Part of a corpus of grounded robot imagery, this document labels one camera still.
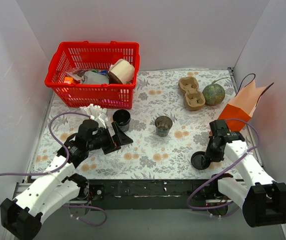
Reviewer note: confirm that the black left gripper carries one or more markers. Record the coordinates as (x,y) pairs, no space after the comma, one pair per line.
(111,140)

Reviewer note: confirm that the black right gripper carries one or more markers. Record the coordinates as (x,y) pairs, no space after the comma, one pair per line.
(213,152)

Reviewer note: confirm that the black coffee cup lid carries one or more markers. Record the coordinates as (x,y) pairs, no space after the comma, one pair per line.
(199,161)

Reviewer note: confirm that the black printed coffee cup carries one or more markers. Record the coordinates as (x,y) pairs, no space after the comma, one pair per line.
(122,117)

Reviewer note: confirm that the transparent dark cup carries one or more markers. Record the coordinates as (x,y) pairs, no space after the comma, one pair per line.
(163,125)

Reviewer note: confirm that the red plastic shopping basket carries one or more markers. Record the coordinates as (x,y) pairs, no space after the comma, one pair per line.
(104,74)

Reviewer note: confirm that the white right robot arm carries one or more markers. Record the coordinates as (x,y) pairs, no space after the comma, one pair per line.
(262,199)

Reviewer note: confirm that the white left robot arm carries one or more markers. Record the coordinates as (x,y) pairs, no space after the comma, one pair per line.
(24,215)

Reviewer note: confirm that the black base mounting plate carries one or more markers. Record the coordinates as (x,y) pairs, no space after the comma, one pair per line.
(140,194)

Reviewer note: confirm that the floral table mat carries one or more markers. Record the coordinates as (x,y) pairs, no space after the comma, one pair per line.
(154,157)

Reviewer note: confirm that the orange paper bag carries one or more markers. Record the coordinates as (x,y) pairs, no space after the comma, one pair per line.
(243,105)

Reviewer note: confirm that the brown cardboard cup carrier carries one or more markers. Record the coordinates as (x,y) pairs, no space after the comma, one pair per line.
(193,98)

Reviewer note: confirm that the green netted melon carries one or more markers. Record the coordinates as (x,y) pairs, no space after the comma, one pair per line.
(214,93)

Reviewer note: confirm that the grey wrapped package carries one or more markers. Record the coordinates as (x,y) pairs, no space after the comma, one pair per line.
(94,78)

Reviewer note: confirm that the beige paper wrapped roll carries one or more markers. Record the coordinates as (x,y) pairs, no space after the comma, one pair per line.
(122,72)

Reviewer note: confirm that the orange snack box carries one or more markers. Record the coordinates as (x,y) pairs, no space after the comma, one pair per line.
(69,80)

